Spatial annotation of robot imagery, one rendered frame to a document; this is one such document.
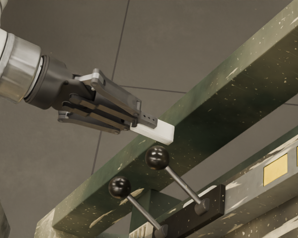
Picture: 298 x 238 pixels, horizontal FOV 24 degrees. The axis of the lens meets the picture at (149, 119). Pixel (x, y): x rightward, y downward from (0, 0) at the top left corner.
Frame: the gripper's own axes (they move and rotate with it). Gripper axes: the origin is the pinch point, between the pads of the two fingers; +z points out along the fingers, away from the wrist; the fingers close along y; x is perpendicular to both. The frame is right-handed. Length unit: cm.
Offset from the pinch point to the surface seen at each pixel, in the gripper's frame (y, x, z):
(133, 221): 41.3, -5.8, 19.0
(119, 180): 10.4, 4.6, 0.6
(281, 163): -16.7, 9.6, 11.5
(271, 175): -14.7, 10.6, 11.5
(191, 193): -0.4, 8.9, 7.8
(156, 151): -1.5, 5.0, 0.4
